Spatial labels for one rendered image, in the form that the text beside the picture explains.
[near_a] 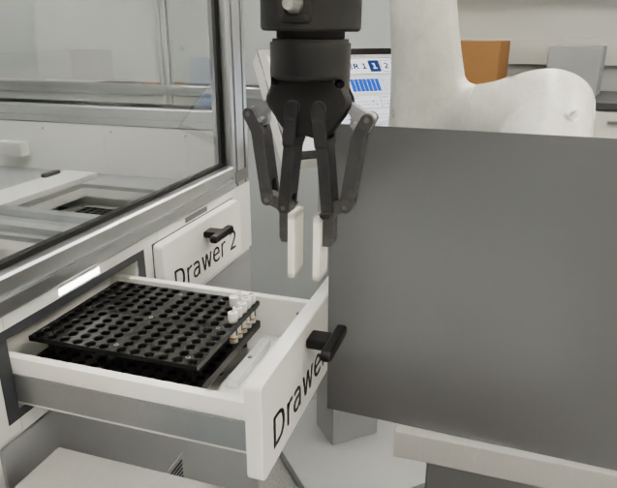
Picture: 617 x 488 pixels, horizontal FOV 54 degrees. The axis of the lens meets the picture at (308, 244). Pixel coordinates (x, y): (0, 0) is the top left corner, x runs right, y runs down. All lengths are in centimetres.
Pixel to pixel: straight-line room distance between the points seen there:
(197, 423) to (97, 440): 31
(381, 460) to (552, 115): 130
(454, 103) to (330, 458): 127
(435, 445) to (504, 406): 10
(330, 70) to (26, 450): 56
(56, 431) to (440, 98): 68
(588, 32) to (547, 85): 326
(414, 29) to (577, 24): 326
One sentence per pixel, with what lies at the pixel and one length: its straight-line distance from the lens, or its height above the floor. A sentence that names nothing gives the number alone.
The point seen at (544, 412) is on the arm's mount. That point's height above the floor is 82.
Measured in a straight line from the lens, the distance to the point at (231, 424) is 63.
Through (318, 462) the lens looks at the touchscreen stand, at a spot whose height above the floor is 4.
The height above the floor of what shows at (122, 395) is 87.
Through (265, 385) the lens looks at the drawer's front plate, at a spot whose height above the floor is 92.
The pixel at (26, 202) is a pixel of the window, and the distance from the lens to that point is 77.
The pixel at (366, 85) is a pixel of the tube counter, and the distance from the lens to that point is 160.
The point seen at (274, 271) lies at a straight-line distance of 250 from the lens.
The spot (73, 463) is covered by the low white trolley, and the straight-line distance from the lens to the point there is 80.
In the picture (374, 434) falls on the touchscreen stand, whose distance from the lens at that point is 200.
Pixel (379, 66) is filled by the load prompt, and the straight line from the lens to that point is 165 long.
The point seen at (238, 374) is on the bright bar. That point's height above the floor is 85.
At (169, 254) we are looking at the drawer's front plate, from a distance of 97.
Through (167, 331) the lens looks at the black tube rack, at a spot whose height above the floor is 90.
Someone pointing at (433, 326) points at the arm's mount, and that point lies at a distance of 74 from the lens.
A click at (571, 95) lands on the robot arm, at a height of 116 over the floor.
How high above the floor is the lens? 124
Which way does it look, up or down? 19 degrees down
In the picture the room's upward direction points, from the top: straight up
